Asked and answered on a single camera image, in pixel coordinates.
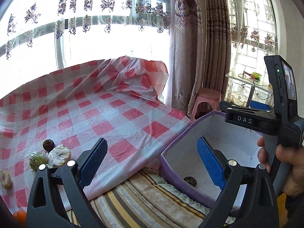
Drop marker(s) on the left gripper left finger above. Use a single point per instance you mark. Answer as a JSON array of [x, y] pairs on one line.
[[57, 198]]

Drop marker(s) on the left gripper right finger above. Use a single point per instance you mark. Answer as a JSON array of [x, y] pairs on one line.
[[259, 205]]

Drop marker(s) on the yellow apple half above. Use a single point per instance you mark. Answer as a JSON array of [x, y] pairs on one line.
[[58, 156]]

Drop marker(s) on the green fruit half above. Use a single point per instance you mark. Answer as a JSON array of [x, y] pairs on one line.
[[36, 159]]

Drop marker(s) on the unwrapped yellow fruit half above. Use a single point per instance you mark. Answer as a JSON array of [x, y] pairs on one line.
[[5, 179]]

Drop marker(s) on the wrinkled dark passion fruit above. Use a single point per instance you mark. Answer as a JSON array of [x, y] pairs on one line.
[[190, 180]]

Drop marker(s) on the person right hand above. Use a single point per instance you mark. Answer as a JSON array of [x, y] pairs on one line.
[[289, 178]]

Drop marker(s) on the purple white cardboard box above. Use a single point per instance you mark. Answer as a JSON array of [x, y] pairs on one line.
[[189, 162]]

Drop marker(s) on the striped sofa towel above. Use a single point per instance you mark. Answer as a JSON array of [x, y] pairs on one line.
[[147, 200]]

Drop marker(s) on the red checkered plastic tablecloth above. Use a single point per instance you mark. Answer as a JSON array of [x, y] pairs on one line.
[[116, 99]]

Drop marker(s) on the beige patterned curtain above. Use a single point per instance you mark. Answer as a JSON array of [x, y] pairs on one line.
[[200, 50]]

